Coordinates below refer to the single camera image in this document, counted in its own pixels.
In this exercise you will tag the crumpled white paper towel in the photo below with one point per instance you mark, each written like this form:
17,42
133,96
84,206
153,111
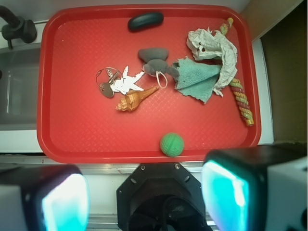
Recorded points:
205,45

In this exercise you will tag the stainless steel sink basin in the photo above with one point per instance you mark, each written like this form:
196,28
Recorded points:
19,73

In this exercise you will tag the black sink faucet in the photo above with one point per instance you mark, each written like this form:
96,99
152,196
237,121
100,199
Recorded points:
17,27

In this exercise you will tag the red plastic tray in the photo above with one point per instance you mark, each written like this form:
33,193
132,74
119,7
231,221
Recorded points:
77,124

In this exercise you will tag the dark green plastic pickle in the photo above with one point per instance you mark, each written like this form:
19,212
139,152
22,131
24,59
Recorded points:
145,20

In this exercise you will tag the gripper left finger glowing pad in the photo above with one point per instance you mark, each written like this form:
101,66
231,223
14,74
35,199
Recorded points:
45,198

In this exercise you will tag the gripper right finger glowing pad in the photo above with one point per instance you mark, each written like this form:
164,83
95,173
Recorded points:
262,188

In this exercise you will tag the teal cloth rag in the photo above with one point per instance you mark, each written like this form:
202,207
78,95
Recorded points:
196,79

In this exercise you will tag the twisted rope chew toy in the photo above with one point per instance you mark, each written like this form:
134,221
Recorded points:
236,86

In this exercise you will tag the white keychain with keys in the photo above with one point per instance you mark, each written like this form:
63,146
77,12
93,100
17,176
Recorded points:
110,81

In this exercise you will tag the orange spiral seashell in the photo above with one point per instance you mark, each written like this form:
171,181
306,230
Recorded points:
134,98

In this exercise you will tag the green textured ball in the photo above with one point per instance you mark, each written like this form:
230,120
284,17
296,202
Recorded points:
172,144

